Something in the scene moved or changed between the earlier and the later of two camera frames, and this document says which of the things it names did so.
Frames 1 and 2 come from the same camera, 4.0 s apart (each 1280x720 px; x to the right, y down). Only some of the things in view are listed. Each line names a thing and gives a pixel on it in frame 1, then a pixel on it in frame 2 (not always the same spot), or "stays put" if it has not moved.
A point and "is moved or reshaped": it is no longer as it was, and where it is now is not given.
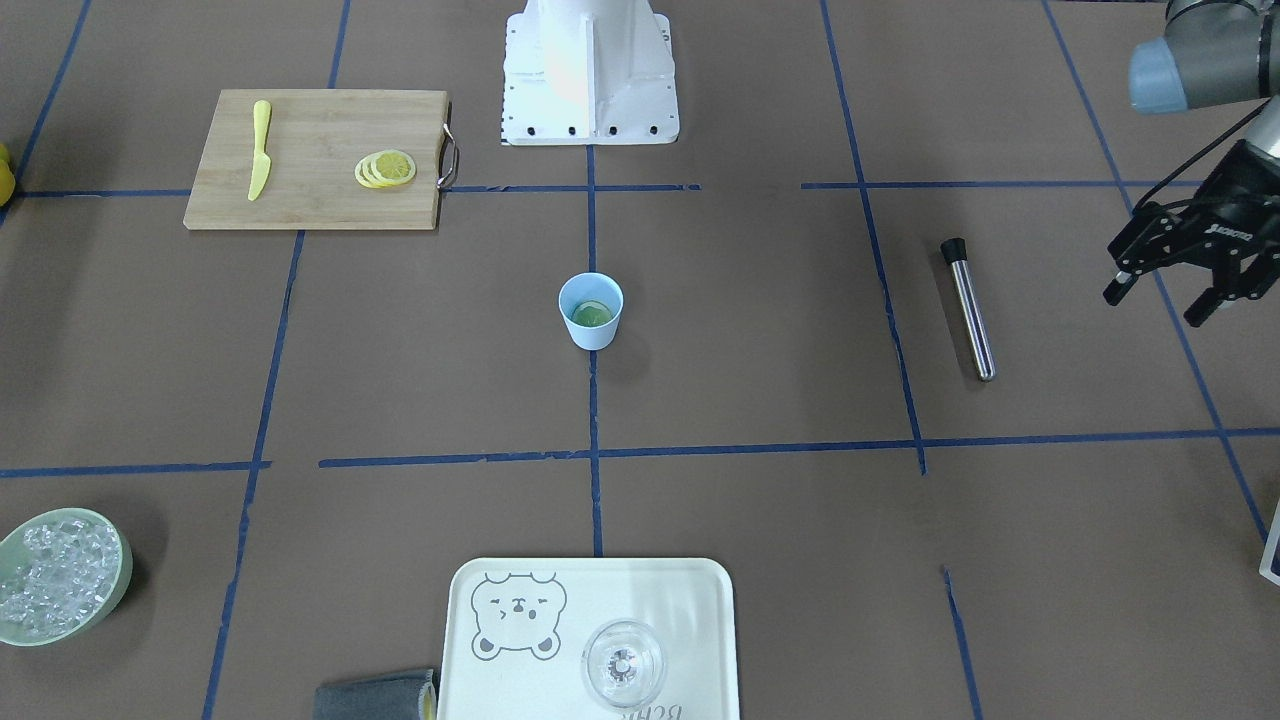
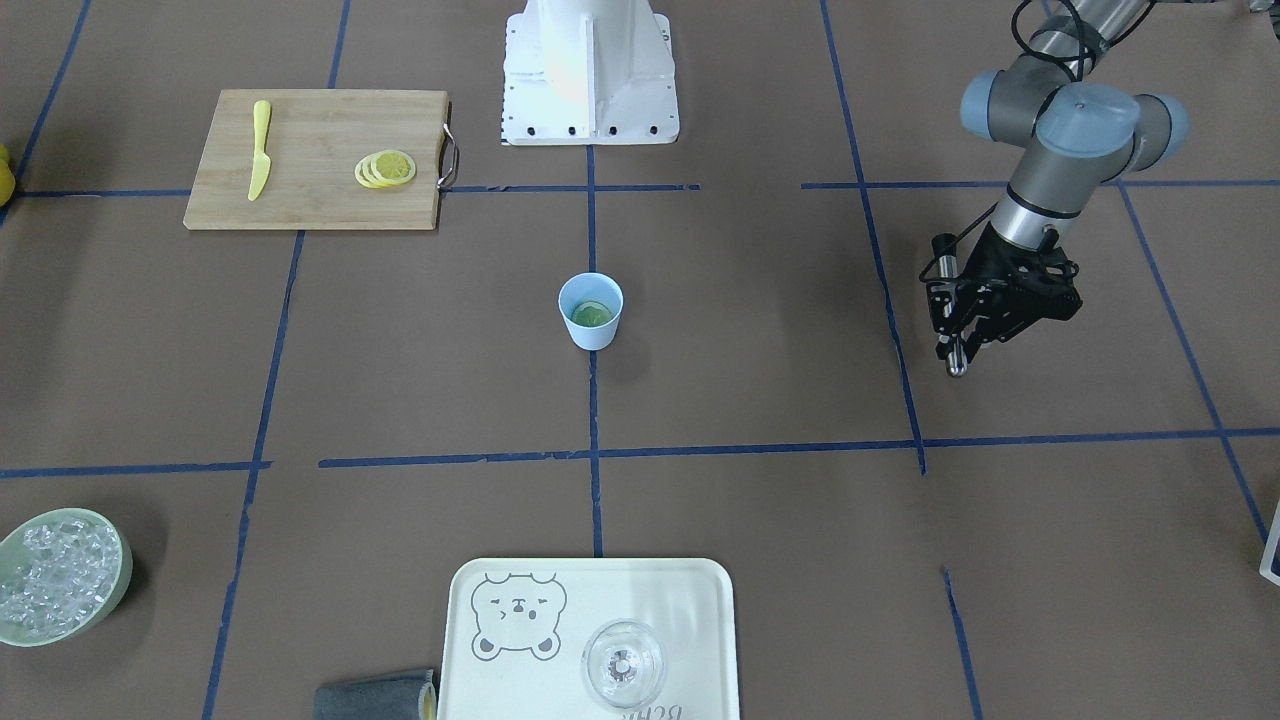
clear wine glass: (623, 663) stays put
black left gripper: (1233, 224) → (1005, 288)
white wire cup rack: (1269, 552) stays put
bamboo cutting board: (316, 139) stays put
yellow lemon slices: (385, 168) stays put
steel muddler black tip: (955, 251) is moved or reshaped
